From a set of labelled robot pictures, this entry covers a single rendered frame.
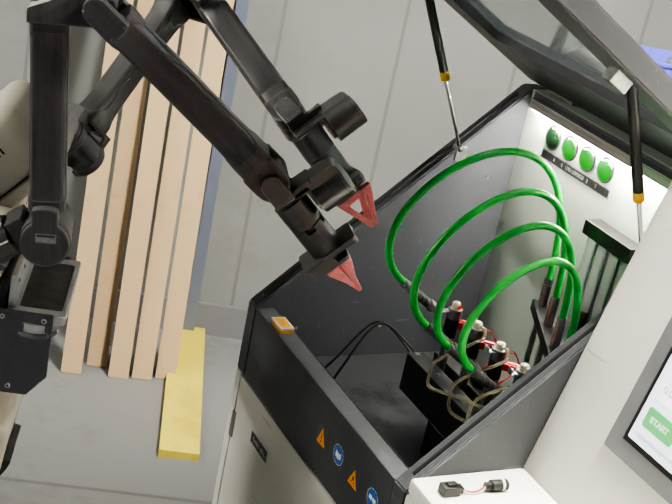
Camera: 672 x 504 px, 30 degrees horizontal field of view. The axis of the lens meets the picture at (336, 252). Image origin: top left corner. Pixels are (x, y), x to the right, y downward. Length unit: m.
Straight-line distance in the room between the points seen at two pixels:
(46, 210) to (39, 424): 1.97
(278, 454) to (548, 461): 0.61
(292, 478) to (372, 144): 2.07
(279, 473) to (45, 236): 0.77
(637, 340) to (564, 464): 0.24
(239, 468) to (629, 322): 0.99
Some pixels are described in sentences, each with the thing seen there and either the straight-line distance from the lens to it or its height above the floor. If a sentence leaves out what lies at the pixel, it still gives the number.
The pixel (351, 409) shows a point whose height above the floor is 0.95.
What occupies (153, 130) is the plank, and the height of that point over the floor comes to 0.81.
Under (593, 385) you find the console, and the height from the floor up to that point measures 1.17.
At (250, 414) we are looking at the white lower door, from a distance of 2.61.
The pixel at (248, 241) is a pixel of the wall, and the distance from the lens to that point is 4.41.
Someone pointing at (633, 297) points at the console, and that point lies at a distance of 2.05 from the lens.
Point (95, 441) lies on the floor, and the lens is 3.84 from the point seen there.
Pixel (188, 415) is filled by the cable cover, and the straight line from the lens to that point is 3.98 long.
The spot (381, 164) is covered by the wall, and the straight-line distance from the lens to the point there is 4.34.
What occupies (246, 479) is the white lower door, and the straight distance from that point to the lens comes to 2.65.
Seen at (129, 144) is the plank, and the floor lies 0.74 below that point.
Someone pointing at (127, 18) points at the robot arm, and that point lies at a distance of 1.88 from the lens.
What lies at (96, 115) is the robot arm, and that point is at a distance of 2.41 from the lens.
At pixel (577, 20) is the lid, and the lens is 1.81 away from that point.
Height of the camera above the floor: 2.03
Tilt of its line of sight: 22 degrees down
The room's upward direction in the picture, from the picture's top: 12 degrees clockwise
